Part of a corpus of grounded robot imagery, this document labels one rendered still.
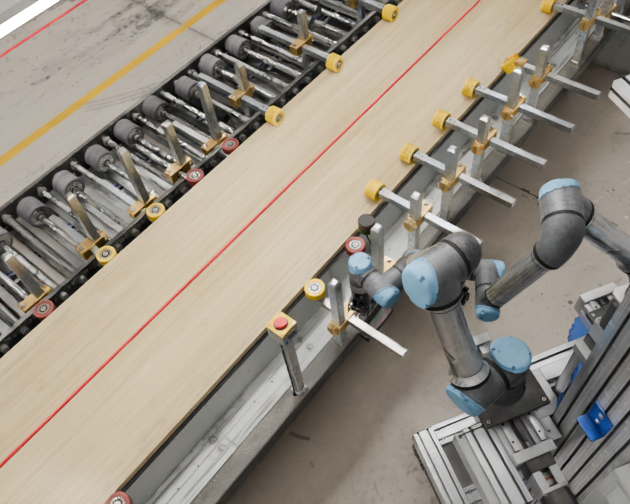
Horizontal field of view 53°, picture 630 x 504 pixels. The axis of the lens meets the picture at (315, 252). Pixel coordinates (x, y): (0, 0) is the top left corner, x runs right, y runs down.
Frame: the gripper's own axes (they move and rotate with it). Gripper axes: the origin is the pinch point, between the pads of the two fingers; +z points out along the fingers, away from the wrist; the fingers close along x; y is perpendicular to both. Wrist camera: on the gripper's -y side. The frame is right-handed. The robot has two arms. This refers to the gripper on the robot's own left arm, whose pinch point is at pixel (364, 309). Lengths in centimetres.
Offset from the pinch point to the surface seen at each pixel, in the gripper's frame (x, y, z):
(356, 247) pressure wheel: -11.9, -28.5, 4.0
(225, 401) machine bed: -44, 39, 26
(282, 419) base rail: -20, 40, 24
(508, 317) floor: 55, -67, 95
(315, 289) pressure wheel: -21.1, -5.4, 3.7
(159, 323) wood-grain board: -73, 25, 4
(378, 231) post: 0.0, -19.4, -22.5
